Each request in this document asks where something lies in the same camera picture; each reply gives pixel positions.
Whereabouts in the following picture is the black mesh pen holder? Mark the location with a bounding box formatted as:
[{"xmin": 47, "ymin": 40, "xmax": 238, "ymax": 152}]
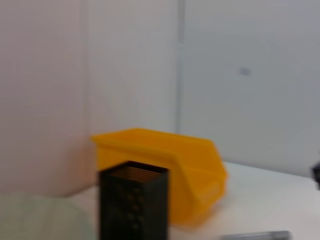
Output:
[{"xmin": 97, "ymin": 160, "xmax": 169, "ymax": 240}]

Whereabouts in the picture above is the yellow plastic storage bin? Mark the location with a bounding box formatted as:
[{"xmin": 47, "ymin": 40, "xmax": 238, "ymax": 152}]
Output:
[{"xmin": 90, "ymin": 127, "xmax": 228, "ymax": 227}]

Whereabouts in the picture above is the silver glitter pen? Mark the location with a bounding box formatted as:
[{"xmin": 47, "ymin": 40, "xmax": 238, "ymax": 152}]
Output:
[{"xmin": 219, "ymin": 230, "xmax": 291, "ymax": 240}]

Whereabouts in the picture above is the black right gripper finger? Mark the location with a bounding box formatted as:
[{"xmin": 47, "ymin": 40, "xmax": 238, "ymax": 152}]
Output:
[{"xmin": 311, "ymin": 161, "xmax": 320, "ymax": 190}]

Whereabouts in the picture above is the translucent green glass plate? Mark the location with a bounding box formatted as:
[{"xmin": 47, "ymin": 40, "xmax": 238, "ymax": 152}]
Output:
[{"xmin": 0, "ymin": 191, "xmax": 100, "ymax": 240}]

